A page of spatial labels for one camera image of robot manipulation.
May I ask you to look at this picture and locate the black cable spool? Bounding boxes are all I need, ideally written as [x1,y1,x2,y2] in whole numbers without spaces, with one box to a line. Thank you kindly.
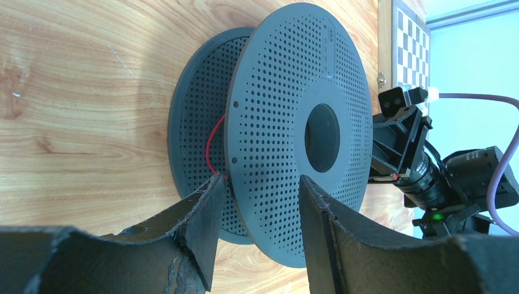
[167,2,373,268]

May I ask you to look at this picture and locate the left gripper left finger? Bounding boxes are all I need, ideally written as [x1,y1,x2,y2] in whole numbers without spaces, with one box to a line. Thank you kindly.
[1,174,225,293]

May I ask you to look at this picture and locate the wooden chessboard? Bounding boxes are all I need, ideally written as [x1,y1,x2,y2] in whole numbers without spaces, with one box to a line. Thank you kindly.
[378,0,431,92]

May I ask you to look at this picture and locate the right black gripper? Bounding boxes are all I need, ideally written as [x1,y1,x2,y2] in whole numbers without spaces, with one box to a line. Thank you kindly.
[368,106,450,211]

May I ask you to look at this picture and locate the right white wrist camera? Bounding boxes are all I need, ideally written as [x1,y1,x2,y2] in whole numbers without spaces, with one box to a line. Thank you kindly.
[378,86,439,118]

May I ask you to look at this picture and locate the right aluminium frame post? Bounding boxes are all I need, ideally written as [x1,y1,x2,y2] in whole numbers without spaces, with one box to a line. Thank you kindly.
[426,1,518,31]

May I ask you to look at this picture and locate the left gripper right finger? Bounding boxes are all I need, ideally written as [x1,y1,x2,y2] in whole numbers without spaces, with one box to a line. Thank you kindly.
[299,175,518,293]

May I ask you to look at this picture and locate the thin red wire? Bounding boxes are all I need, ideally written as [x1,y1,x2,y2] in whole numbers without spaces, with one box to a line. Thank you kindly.
[205,113,230,181]

